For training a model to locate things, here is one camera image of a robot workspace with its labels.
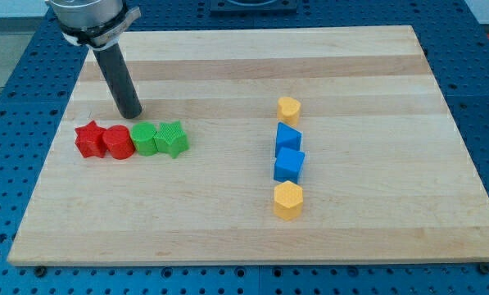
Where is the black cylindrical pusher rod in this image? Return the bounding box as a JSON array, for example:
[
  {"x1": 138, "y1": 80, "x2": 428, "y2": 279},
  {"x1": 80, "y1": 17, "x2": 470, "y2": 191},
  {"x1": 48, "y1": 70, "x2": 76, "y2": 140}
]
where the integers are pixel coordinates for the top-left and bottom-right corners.
[{"x1": 93, "y1": 43, "x2": 143, "y2": 119}]

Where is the green cylinder block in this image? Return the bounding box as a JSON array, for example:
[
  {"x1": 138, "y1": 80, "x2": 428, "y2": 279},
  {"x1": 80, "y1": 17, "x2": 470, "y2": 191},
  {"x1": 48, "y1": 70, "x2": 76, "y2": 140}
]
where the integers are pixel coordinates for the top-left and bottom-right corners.
[{"x1": 130, "y1": 121, "x2": 157, "y2": 157}]

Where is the red cylinder block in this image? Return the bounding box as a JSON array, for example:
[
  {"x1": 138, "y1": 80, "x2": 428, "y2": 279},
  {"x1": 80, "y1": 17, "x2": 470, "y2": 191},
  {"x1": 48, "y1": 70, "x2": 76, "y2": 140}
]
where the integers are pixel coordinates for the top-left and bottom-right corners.
[{"x1": 102, "y1": 125, "x2": 135, "y2": 160}]

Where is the red star block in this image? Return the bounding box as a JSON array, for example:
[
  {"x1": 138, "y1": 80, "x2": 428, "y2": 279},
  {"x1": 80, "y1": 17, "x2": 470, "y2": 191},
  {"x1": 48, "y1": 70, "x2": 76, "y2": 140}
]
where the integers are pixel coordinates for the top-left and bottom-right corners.
[{"x1": 75, "y1": 120, "x2": 106, "y2": 158}]

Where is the green star block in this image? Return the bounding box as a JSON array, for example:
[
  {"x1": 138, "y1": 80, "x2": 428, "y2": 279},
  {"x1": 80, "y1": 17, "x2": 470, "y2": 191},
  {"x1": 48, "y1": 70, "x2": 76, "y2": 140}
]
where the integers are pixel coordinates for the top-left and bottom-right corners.
[{"x1": 153, "y1": 120, "x2": 189, "y2": 158}]

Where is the wooden board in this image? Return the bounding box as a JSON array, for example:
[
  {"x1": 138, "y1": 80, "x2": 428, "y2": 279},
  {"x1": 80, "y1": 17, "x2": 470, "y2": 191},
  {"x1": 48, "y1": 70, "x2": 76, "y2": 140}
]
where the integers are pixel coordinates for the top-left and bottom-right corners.
[{"x1": 8, "y1": 25, "x2": 489, "y2": 266}]

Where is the blue triangle block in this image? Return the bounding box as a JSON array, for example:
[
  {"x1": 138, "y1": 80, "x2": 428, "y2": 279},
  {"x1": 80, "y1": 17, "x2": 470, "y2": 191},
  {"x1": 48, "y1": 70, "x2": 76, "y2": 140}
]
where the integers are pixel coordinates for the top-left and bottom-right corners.
[{"x1": 275, "y1": 122, "x2": 302, "y2": 156}]

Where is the blue cube block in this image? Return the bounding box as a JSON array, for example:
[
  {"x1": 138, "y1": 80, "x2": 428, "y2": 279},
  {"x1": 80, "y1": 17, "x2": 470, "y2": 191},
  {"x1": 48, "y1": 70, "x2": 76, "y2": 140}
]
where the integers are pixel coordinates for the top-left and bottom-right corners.
[{"x1": 274, "y1": 147, "x2": 306, "y2": 184}]

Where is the yellow hexagon block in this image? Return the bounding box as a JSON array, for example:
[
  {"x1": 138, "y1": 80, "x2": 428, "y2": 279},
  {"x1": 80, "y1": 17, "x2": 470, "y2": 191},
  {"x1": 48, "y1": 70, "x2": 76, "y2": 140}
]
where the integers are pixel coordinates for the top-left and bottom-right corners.
[{"x1": 274, "y1": 180, "x2": 304, "y2": 220}]

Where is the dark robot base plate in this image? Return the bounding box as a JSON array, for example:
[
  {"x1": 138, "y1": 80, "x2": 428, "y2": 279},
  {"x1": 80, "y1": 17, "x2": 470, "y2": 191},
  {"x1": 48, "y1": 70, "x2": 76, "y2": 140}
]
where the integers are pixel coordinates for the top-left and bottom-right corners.
[{"x1": 210, "y1": 0, "x2": 298, "y2": 14}]

